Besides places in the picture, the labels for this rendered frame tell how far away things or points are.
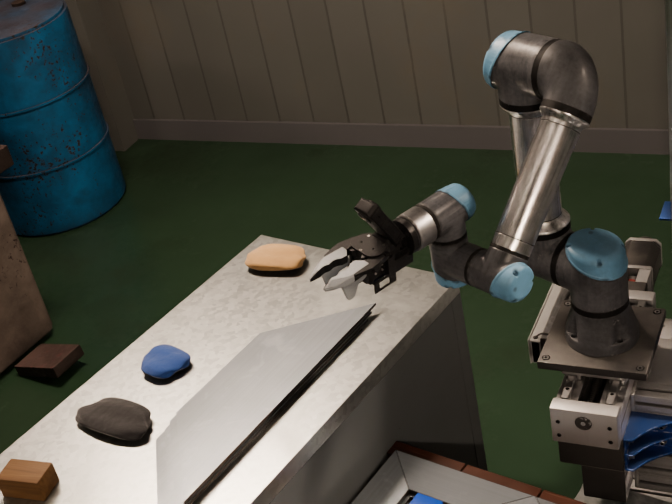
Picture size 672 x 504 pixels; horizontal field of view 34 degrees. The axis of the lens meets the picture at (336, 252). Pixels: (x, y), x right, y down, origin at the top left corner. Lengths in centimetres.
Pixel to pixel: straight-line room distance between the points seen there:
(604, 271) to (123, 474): 103
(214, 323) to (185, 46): 342
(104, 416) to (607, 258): 109
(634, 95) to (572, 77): 307
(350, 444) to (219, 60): 372
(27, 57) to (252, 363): 307
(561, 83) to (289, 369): 84
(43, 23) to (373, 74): 157
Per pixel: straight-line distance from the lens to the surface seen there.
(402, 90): 539
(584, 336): 228
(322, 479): 227
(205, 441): 222
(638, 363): 227
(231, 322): 257
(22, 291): 460
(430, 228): 198
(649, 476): 249
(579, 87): 200
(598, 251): 220
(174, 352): 248
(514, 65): 207
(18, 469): 230
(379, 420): 239
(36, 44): 522
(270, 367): 235
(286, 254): 270
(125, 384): 249
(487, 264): 200
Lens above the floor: 247
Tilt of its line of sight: 31 degrees down
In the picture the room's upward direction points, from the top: 13 degrees counter-clockwise
